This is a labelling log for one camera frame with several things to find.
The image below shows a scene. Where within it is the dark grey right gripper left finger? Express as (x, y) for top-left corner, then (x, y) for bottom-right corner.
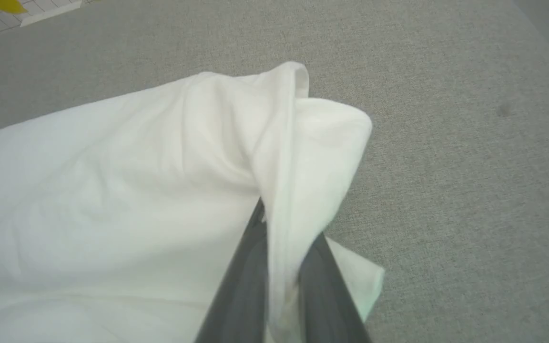
(193, 199), (269, 343)

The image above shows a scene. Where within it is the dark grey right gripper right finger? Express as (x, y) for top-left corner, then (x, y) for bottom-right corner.
(297, 232), (371, 343)

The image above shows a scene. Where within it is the white t-shirt with label patch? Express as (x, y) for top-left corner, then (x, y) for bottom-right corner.
(0, 61), (386, 343)

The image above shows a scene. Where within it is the grey fabric sofa seat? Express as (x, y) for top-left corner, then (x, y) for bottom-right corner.
(0, 0), (549, 343)

